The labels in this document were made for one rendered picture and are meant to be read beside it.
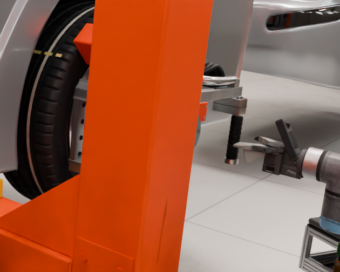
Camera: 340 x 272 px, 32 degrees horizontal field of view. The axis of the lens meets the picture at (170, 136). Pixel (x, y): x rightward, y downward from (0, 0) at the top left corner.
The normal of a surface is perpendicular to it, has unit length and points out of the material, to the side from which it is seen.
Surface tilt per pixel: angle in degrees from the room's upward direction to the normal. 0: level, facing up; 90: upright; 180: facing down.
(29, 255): 90
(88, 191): 90
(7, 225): 90
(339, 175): 90
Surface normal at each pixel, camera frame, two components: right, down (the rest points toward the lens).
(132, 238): -0.54, 0.13
